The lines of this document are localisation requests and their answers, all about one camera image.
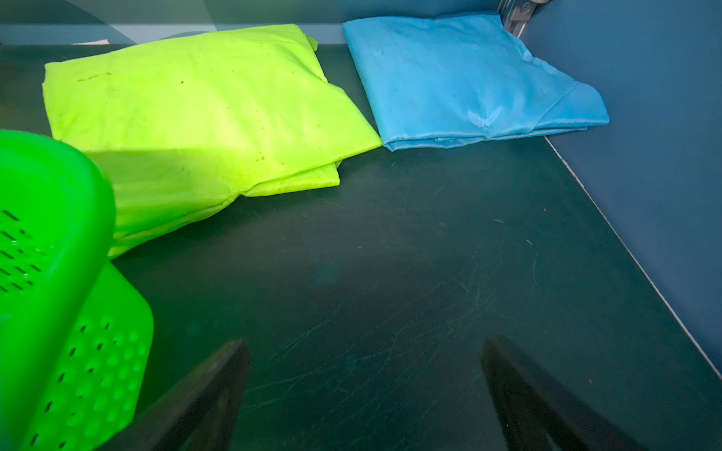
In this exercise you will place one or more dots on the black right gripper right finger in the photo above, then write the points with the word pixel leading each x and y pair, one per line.
pixel 537 412

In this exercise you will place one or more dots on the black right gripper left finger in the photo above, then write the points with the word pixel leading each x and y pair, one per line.
pixel 199 412

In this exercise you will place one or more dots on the green plastic basket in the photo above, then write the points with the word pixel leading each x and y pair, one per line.
pixel 75 334

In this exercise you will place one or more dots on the lime green folded raincoat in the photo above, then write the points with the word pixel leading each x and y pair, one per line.
pixel 183 127

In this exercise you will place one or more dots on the blue folded raincoat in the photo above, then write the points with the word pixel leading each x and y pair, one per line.
pixel 460 80

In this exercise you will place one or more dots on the aluminium frame post right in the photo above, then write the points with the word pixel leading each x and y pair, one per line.
pixel 516 14

